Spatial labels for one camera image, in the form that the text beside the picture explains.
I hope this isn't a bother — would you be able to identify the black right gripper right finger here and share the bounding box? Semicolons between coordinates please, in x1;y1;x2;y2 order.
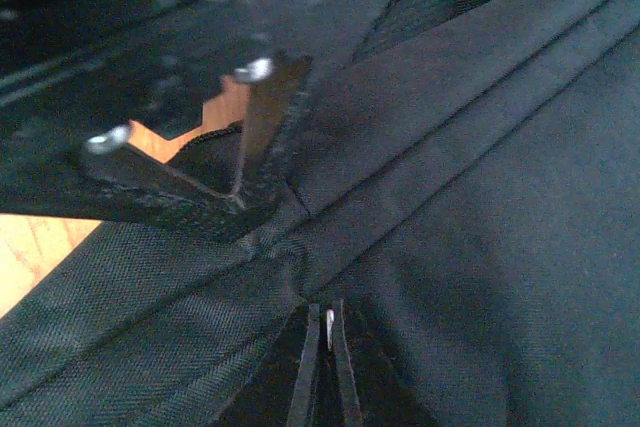
331;300;438;426

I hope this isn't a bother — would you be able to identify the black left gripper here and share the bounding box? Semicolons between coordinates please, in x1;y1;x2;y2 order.
1;0;386;147

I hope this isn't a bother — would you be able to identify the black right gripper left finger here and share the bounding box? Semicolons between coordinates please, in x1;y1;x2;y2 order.
215;304;320;427

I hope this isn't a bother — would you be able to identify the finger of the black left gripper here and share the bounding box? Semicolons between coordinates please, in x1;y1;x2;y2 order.
64;122;280;243
230;53;312;207

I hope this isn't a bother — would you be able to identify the black student backpack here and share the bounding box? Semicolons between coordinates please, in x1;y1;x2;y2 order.
1;0;639;426

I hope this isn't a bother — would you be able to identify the white zipper pull tab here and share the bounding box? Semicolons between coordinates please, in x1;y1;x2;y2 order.
325;309;335;352

